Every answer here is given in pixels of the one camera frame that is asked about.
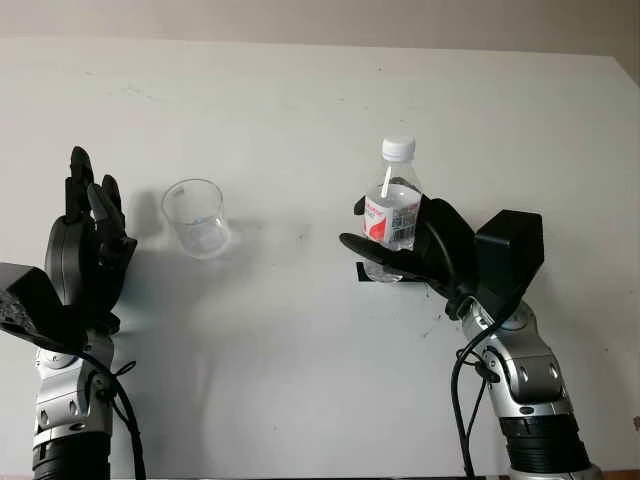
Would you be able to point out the clear plastic cup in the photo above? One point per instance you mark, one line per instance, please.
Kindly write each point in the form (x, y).
(197, 220)

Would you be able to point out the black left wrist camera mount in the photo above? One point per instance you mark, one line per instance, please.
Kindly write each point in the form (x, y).
(35, 310)

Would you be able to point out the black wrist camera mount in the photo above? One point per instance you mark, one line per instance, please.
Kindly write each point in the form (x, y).
(510, 260)
(35, 310)

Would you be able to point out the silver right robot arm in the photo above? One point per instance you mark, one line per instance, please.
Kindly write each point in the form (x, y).
(535, 390)

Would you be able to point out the black tape mark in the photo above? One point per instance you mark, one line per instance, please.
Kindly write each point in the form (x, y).
(364, 277)

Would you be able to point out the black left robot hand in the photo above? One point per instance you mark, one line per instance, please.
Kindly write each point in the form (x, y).
(75, 260)

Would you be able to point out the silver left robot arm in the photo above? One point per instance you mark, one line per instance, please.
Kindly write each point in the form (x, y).
(65, 400)

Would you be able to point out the clear water bottle white cap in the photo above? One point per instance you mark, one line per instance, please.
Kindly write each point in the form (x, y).
(392, 220)

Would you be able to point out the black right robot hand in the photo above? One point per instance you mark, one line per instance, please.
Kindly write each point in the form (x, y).
(447, 245)

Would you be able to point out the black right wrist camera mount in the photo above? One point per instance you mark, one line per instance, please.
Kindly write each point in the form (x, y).
(510, 260)

